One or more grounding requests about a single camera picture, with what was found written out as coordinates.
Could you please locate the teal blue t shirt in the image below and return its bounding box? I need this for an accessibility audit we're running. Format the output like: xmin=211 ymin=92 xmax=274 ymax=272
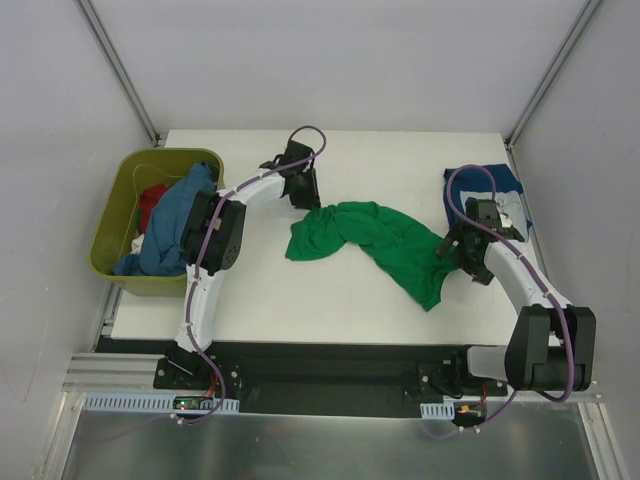
xmin=113 ymin=162 xmax=216 ymax=277

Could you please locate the green t shirt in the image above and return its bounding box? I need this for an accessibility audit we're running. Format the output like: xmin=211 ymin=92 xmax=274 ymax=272
xmin=285 ymin=201 xmax=457 ymax=311

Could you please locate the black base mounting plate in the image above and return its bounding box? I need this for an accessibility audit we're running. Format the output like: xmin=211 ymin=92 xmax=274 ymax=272
xmin=153 ymin=341 xmax=507 ymax=418

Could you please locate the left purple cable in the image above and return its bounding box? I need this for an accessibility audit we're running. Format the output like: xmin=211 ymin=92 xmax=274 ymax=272
xmin=92 ymin=124 xmax=331 ymax=442

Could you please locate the red t shirt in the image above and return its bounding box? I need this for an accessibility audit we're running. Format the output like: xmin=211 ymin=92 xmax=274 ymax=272
xmin=137 ymin=184 xmax=169 ymax=234

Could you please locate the right frame post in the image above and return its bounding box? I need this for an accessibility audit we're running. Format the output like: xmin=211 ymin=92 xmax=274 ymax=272
xmin=504 ymin=0 xmax=605 ymax=151

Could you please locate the white garment in bin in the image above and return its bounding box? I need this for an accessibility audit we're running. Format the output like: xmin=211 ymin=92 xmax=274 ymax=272
xmin=131 ymin=234 xmax=145 ymax=254

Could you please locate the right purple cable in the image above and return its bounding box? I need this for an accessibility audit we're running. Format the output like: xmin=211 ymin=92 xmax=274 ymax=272
xmin=422 ymin=164 xmax=581 ymax=441

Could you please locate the frame post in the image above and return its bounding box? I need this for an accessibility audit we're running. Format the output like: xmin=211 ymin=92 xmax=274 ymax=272
xmin=504 ymin=0 xmax=605 ymax=151
xmin=74 ymin=0 xmax=161 ymax=147

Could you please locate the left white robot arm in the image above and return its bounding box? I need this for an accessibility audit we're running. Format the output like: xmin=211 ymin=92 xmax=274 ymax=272
xmin=165 ymin=139 xmax=321 ymax=389

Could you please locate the slotted cable duct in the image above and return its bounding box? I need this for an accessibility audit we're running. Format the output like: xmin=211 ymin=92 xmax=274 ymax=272
xmin=420 ymin=401 xmax=456 ymax=421
xmin=83 ymin=393 xmax=240 ymax=415

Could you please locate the folded navy printed t shirt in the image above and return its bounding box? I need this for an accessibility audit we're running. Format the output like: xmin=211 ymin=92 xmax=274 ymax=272
xmin=443 ymin=164 xmax=532 ymax=230

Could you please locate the left slotted cable duct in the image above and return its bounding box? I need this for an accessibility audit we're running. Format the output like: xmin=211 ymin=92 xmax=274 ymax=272
xmin=83 ymin=393 xmax=240 ymax=415

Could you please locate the left frame post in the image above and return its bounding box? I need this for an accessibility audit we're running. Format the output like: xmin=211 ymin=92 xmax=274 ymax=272
xmin=74 ymin=0 xmax=161 ymax=147

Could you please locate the right slotted cable duct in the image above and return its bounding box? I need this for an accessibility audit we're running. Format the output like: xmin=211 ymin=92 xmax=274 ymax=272
xmin=420 ymin=401 xmax=456 ymax=421

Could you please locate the purple cable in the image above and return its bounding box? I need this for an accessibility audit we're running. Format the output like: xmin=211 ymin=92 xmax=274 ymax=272
xmin=422 ymin=164 xmax=581 ymax=441
xmin=92 ymin=124 xmax=331 ymax=442

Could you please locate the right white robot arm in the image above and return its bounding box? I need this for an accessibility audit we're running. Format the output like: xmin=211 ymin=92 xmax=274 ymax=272
xmin=436 ymin=199 xmax=596 ymax=401

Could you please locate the olive green plastic bin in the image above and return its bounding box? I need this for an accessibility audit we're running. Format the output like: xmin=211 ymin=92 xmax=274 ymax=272
xmin=89 ymin=148 xmax=224 ymax=297

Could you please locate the aluminium extrusion rail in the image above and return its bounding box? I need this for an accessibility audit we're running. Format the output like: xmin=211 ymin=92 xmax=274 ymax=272
xmin=60 ymin=350 xmax=604 ymax=405

